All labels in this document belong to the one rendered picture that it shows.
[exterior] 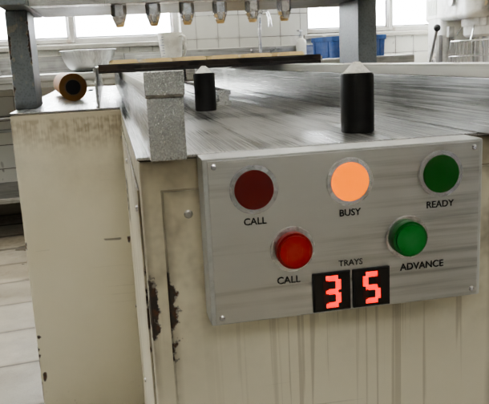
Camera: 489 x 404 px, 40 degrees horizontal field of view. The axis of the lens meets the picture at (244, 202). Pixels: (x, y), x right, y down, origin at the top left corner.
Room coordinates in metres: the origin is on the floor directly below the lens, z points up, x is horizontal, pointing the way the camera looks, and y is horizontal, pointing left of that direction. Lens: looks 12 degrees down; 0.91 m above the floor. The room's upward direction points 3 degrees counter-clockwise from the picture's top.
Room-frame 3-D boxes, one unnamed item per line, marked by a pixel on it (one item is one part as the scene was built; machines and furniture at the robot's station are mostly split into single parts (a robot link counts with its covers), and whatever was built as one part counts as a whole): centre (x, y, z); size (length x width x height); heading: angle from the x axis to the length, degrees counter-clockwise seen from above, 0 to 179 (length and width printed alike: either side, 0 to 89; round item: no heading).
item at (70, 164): (1.88, 0.17, 0.42); 1.28 x 0.72 x 0.84; 11
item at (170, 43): (4.10, 0.38, 0.98); 0.20 x 0.14 x 0.20; 57
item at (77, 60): (4.09, 0.87, 0.94); 0.33 x 0.33 x 0.12
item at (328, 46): (4.56, -0.73, 0.95); 0.40 x 0.30 x 0.14; 110
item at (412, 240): (0.55, -0.14, 0.76); 0.03 x 0.02 x 0.03; 101
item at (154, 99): (1.50, 0.24, 0.87); 2.01 x 0.03 x 0.07; 11
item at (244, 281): (0.56, -0.08, 0.77); 0.24 x 0.04 x 0.14; 101
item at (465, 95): (1.55, -0.04, 0.87); 2.01 x 0.03 x 0.07; 11
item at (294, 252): (0.53, -0.04, 0.76); 0.03 x 0.02 x 0.03; 101
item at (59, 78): (1.70, 0.42, 0.87); 0.40 x 0.06 x 0.06; 17
